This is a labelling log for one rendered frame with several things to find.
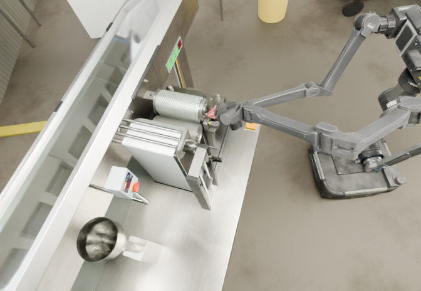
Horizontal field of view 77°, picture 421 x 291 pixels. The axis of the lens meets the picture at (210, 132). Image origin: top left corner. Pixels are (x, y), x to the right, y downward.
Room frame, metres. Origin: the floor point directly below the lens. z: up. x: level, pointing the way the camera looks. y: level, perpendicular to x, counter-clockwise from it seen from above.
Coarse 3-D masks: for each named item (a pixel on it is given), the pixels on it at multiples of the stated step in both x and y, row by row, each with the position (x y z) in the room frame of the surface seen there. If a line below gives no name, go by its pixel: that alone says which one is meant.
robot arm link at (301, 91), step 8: (296, 88) 0.78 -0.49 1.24; (304, 88) 0.77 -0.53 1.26; (312, 88) 0.75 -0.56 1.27; (272, 96) 0.78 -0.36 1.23; (280, 96) 0.77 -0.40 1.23; (288, 96) 0.76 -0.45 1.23; (296, 96) 0.75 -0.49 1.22; (304, 96) 0.74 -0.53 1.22; (256, 104) 0.76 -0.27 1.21; (264, 104) 0.76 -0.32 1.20; (272, 104) 0.75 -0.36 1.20
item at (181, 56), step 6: (180, 48) 1.68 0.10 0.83; (180, 54) 1.69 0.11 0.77; (180, 60) 1.70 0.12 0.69; (186, 60) 1.71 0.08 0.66; (180, 66) 1.71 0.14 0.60; (186, 66) 1.69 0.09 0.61; (186, 72) 1.69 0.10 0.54; (186, 78) 1.69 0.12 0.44; (186, 84) 1.70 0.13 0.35; (192, 84) 1.72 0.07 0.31
